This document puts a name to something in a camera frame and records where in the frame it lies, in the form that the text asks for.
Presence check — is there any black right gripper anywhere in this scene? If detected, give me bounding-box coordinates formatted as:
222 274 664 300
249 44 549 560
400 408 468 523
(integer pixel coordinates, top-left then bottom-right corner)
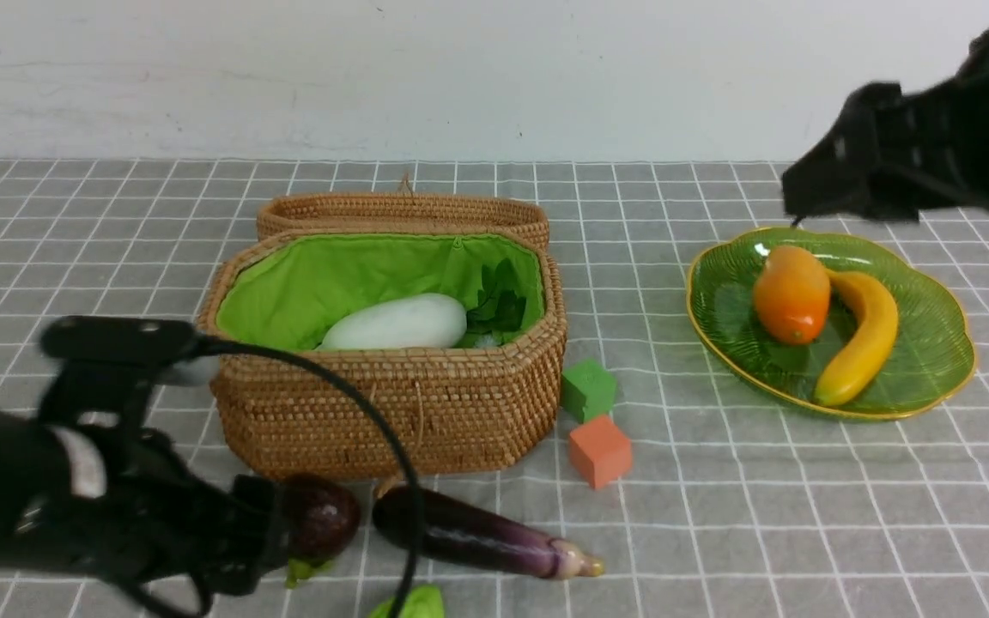
781 28 989 221

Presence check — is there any woven wicker basket lid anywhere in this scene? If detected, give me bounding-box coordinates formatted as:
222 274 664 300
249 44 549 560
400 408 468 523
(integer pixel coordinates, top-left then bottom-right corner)
256 177 549 249

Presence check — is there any woven wicker basket green lining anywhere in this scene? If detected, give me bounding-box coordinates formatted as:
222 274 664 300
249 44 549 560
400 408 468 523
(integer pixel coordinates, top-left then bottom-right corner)
194 228 567 483

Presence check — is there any green leafy vegetable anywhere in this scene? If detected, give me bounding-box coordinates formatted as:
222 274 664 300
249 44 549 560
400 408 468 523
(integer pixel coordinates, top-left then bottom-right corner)
464 259 526 348

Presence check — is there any yellow banana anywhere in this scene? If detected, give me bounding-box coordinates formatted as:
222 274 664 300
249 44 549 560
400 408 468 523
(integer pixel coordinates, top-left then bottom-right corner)
812 270 900 408

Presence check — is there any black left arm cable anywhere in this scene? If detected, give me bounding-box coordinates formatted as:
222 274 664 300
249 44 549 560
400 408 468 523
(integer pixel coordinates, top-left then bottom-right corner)
117 335 425 618

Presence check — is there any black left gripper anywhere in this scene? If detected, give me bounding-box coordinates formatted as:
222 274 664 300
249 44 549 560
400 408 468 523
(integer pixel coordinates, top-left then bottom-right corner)
22 360 289 596

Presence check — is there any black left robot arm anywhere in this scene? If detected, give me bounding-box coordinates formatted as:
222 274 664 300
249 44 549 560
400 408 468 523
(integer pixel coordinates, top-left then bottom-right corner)
0 364 289 602

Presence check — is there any green glass leaf plate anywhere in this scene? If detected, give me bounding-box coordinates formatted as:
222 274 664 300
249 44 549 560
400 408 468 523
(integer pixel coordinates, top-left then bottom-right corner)
686 227 977 421

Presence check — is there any white radish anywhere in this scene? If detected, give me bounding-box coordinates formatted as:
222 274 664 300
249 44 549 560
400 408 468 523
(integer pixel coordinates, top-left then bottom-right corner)
318 293 468 349

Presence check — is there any orange foam cube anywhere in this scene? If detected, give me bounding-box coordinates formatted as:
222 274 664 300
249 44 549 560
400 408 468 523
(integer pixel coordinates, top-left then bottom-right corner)
568 415 634 490

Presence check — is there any dark purple mangosteen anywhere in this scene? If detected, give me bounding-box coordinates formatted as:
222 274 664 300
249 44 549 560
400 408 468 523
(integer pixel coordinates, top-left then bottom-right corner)
280 474 361 590

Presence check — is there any orange yellow mango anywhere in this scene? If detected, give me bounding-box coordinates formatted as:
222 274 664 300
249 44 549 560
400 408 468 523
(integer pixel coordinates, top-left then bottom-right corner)
752 244 831 347

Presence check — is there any green foam cube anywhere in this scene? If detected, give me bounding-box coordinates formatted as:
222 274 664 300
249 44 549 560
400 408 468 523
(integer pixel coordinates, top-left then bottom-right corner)
560 357 619 425

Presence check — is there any purple eggplant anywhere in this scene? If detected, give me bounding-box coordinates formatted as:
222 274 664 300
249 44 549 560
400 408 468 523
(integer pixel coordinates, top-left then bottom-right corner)
420 488 605 580

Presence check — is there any green pepper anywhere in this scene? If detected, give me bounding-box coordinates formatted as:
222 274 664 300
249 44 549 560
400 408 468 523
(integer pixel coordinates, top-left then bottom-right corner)
368 585 446 618

